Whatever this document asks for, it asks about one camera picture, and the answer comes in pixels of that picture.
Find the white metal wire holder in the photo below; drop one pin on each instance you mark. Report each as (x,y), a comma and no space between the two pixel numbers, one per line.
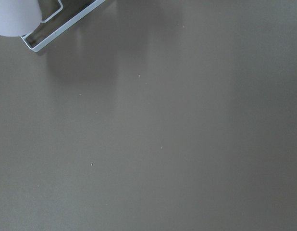
(57,17)

